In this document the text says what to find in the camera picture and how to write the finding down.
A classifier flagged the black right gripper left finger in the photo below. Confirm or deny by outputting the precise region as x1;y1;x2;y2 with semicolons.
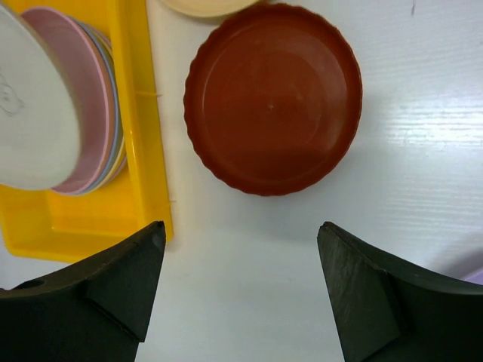
1;221;166;361

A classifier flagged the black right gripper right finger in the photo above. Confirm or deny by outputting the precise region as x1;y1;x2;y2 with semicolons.
317;222;482;361

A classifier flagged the purple plate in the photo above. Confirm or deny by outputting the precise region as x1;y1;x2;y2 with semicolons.
91;27;127;189

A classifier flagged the cream white plate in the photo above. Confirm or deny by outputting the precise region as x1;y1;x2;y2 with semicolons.
1;5;82;190

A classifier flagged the dark red plate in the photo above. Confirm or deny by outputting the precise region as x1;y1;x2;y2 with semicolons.
183;3;363;196

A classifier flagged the pink plate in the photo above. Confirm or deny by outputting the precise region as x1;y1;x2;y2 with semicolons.
21;6;115;195

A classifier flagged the blue plate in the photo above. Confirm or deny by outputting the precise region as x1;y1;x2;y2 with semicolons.
78;22;124;195

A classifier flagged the beige plate top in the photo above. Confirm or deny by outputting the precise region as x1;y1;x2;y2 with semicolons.
162;0;258;18

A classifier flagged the yellow plastic bin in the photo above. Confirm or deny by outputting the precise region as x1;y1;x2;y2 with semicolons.
1;1;173;262

